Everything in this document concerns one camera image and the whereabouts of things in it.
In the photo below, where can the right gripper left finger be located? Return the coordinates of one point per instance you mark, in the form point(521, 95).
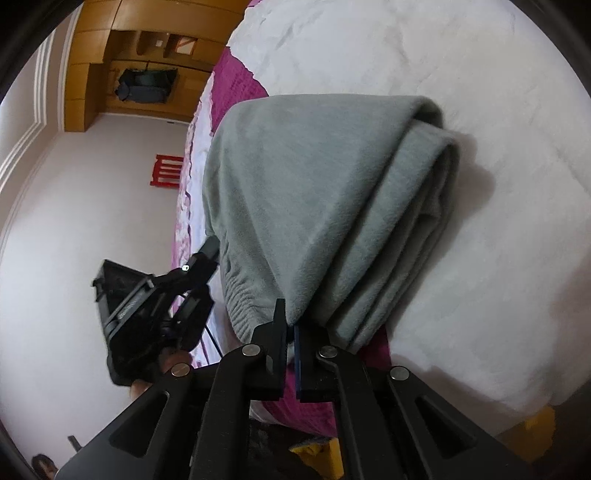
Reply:
point(193, 425)

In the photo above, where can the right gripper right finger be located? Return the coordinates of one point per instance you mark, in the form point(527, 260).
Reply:
point(390, 424)

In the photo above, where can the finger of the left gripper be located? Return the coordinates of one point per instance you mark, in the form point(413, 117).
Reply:
point(205, 256)

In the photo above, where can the grey pants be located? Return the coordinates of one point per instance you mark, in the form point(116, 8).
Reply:
point(331, 202)

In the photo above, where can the person's left hand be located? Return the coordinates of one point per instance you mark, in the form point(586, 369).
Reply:
point(167, 359)

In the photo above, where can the red wooden chair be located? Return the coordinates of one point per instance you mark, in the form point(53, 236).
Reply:
point(166, 171)

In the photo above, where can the wooden wardrobe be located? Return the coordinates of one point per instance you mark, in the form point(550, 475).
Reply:
point(112, 36)

